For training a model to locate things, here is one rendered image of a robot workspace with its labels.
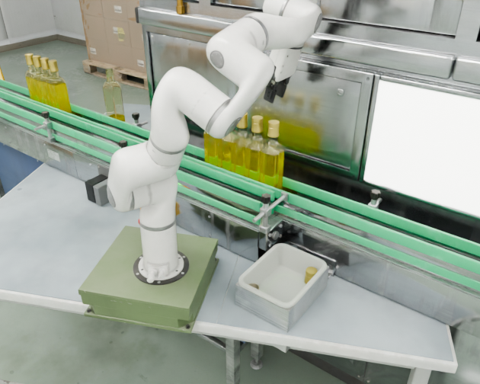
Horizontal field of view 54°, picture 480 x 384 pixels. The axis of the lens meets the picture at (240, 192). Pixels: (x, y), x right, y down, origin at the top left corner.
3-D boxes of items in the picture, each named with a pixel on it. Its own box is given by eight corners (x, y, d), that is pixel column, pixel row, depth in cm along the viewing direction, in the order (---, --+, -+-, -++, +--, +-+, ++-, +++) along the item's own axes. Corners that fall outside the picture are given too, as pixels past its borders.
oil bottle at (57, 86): (74, 123, 210) (62, 59, 195) (63, 126, 206) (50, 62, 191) (66, 120, 213) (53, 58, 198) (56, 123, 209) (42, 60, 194)
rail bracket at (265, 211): (288, 216, 145) (290, 181, 139) (257, 242, 134) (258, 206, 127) (280, 212, 147) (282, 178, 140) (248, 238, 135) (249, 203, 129)
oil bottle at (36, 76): (59, 116, 216) (46, 56, 201) (48, 120, 212) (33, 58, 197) (52, 114, 218) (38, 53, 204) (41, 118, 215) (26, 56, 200)
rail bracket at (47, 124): (57, 142, 193) (50, 112, 186) (41, 148, 188) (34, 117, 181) (52, 140, 195) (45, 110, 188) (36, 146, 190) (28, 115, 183)
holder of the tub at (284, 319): (334, 276, 141) (337, 256, 137) (286, 333, 123) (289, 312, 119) (286, 255, 150) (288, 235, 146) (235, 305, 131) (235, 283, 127)
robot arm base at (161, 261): (179, 289, 124) (176, 242, 116) (131, 288, 124) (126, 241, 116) (186, 253, 137) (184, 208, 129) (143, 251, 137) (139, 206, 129)
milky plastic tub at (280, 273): (328, 285, 138) (331, 262, 133) (287, 332, 122) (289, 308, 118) (277, 262, 146) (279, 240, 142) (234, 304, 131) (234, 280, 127)
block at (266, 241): (284, 237, 148) (285, 219, 144) (267, 252, 141) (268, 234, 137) (274, 233, 149) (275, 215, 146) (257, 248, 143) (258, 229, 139)
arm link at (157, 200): (185, 223, 123) (183, 169, 115) (138, 238, 117) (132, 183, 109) (168, 206, 130) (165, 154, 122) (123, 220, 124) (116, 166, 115)
